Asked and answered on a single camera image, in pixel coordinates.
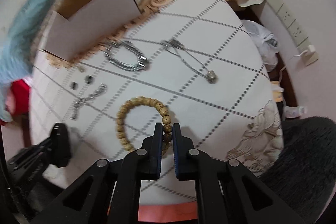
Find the white power strip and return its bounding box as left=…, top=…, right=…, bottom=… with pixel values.
left=266, top=0, right=319, bottom=66

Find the white cardboard box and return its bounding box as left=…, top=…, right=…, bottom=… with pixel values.
left=41, top=0, right=141, bottom=61

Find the light blue duvet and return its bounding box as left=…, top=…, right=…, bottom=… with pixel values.
left=1, top=0, right=56, bottom=122

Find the black fuzzy seat cover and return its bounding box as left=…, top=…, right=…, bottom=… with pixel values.
left=259, top=117, right=335, bottom=223

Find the silver pendant necklace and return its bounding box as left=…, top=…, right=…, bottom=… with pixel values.
left=160, top=38, right=219, bottom=84

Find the wooden bead bracelet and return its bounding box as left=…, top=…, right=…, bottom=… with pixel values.
left=115, top=96, right=175, bottom=157

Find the white charger plug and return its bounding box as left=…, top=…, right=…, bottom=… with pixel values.
left=303, top=45, right=316, bottom=56

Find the red bed sheet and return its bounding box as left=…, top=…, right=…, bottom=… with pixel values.
left=1, top=76, right=31, bottom=126

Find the small beige box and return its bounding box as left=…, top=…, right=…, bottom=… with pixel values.
left=271, top=81, right=284, bottom=103

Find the patterned white tablecloth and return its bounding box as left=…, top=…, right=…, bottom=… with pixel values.
left=30, top=0, right=283, bottom=188

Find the silver crystal chain bracelet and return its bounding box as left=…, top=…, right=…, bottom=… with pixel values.
left=70, top=84, right=108, bottom=121

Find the thick silver chain bracelet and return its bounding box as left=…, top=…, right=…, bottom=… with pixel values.
left=103, top=40, right=151, bottom=72

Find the white plastic bag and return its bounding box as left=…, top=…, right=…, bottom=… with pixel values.
left=241, top=19, right=279, bottom=72

